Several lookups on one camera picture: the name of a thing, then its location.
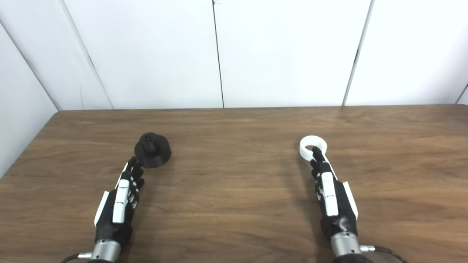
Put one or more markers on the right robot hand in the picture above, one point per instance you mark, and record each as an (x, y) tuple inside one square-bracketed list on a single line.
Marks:
[(342, 219)]

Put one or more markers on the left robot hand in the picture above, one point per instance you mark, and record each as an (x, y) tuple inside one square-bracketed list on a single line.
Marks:
[(109, 223)]

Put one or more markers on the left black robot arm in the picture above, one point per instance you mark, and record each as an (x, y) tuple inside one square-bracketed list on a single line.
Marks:
[(106, 251)]

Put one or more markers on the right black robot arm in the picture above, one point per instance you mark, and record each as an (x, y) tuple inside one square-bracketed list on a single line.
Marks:
[(345, 246)]

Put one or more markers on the round black plastic part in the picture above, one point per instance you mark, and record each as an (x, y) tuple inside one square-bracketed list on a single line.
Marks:
[(153, 151)]

